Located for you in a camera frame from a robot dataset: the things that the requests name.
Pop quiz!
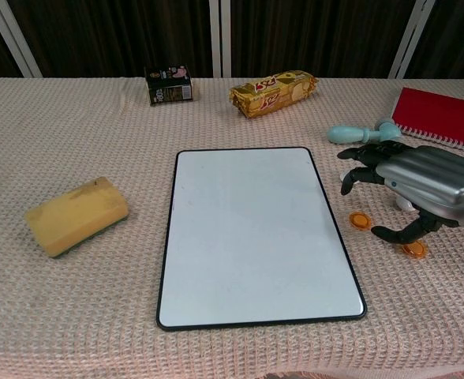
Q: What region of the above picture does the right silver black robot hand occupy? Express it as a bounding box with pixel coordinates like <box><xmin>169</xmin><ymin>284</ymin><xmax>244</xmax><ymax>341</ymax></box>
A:
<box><xmin>337</xmin><ymin>141</ymin><xmax>464</xmax><ymax>244</ymax></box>

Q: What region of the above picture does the round orange magnet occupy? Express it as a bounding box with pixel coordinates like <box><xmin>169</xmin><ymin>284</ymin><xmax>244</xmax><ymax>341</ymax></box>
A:
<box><xmin>349</xmin><ymin>212</ymin><xmax>373</xmax><ymax>229</ymax></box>
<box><xmin>398</xmin><ymin>241</ymin><xmax>429</xmax><ymax>260</ymax></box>

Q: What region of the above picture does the red spiral notebook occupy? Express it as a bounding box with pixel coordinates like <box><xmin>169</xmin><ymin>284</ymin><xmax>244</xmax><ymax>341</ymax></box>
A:
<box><xmin>391</xmin><ymin>86</ymin><xmax>464</xmax><ymax>153</ymax></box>

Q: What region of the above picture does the teal toy hammer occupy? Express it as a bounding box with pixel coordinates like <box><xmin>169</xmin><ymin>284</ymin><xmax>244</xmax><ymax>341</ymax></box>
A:
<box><xmin>326</xmin><ymin>117</ymin><xmax>403</xmax><ymax>145</ymax></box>

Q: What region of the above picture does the yellow biscuit packet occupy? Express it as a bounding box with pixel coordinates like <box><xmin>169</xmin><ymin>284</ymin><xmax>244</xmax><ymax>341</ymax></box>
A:
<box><xmin>228</xmin><ymin>69</ymin><xmax>320</xmax><ymax>119</ymax></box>

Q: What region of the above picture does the small black printed box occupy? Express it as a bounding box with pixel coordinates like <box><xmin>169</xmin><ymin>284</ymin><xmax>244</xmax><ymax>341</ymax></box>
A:
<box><xmin>144</xmin><ymin>65</ymin><xmax>195</xmax><ymax>107</ymax></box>

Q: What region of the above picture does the pink waffle tablecloth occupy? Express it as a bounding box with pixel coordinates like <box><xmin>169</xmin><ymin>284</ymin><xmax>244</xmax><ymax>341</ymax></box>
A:
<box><xmin>0</xmin><ymin>76</ymin><xmax>464</xmax><ymax>379</ymax></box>

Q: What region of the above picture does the yellow sponge with green pad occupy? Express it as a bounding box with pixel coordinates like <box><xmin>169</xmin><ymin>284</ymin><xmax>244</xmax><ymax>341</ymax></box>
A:
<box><xmin>23</xmin><ymin>176</ymin><xmax>130</xmax><ymax>260</ymax></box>

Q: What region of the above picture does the dark curtain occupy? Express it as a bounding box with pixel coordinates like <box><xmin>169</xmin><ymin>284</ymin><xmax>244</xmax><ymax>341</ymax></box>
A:
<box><xmin>0</xmin><ymin>0</ymin><xmax>464</xmax><ymax>79</ymax></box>

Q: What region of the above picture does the slanted white frame post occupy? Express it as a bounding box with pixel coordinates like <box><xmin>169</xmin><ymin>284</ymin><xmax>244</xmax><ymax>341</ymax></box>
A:
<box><xmin>0</xmin><ymin>0</ymin><xmax>43</xmax><ymax>79</ymax></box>
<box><xmin>388</xmin><ymin>0</ymin><xmax>435</xmax><ymax>79</ymax></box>

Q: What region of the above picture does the white magnetic board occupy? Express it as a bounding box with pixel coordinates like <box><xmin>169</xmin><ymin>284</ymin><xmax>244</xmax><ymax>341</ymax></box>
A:
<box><xmin>155</xmin><ymin>147</ymin><xmax>368</xmax><ymax>332</ymax></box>

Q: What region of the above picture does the upright white frame post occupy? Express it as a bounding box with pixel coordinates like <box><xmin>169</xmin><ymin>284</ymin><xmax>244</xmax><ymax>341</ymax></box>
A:
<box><xmin>220</xmin><ymin>0</ymin><xmax>233</xmax><ymax>79</ymax></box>
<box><xmin>209</xmin><ymin>0</ymin><xmax>222</xmax><ymax>79</ymax></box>

